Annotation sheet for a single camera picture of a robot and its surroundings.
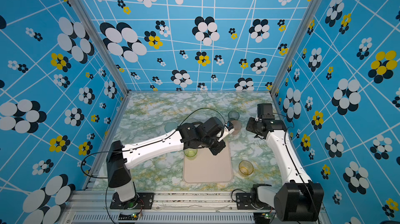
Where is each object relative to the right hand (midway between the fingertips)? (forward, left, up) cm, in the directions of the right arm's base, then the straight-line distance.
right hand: (252, 125), depth 82 cm
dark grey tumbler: (+14, +7, -9) cm, 18 cm away
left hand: (-12, +16, +3) cm, 20 cm away
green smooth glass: (-9, +34, -15) cm, 38 cm away
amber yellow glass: (-17, +3, -16) cm, 23 cm away
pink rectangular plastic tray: (-18, +25, -14) cm, 33 cm away
